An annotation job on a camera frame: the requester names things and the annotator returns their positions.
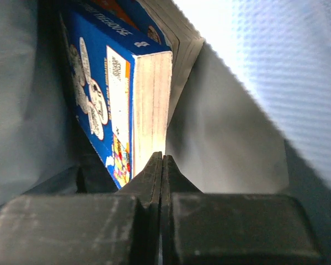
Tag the blue paperback book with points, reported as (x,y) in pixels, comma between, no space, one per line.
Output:
(163,22)

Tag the blue fabric backpack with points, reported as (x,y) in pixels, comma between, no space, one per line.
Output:
(280,51)

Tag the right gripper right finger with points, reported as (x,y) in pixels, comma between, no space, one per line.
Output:
(203,228)

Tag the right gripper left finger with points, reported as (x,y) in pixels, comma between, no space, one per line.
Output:
(110,228)

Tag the blue cartoon book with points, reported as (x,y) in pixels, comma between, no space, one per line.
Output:
(121,80)

